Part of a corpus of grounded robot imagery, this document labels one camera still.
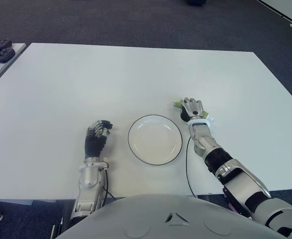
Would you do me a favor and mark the green toothpaste tube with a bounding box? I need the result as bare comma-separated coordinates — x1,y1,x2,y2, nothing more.
171,99,215,122

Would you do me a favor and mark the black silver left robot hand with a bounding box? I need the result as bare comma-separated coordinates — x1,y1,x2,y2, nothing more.
84,119,114,159

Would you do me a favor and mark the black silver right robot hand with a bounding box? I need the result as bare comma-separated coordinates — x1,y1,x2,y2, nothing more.
179,97,206,123

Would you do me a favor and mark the white background table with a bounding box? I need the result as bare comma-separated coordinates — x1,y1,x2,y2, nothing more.
257,0,292,32

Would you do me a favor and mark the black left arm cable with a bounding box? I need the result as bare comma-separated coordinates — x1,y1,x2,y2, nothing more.
101,168,117,200

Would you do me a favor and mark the white side table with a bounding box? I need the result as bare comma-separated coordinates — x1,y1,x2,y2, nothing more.
0,43,27,92

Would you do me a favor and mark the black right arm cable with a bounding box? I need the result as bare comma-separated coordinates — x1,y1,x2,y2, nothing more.
185,136,199,197

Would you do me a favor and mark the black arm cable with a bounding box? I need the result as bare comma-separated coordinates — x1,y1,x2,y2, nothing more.
185,136,199,197
101,168,117,200

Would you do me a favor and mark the white plate with black rim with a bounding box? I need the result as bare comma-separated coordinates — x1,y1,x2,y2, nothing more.
128,114,183,166

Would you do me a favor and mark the grey robot torso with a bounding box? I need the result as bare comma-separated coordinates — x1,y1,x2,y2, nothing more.
56,193,292,239

